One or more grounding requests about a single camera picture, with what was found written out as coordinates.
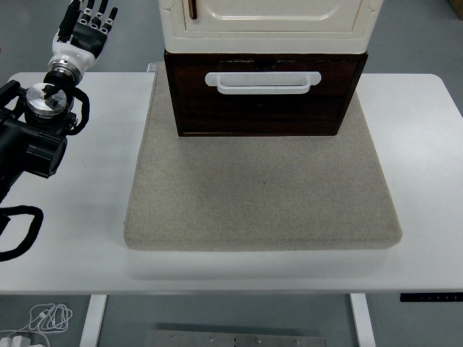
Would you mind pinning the black table control panel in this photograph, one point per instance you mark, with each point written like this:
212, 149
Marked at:
430, 297

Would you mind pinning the white table leg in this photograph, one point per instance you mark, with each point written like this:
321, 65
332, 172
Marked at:
362, 321
92, 321

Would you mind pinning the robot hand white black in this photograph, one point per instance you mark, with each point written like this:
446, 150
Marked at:
77, 54

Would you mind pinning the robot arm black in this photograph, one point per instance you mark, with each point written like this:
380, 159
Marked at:
32, 144

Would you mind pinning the dark wooden drawer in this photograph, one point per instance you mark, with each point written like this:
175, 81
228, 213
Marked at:
336, 79

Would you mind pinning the brown cardboard box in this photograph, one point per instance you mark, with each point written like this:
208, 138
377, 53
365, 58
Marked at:
457, 7

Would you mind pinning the grey felt mat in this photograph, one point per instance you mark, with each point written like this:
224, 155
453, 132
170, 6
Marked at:
260, 195

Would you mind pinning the white charger block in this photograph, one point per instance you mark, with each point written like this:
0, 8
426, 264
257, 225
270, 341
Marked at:
16, 341

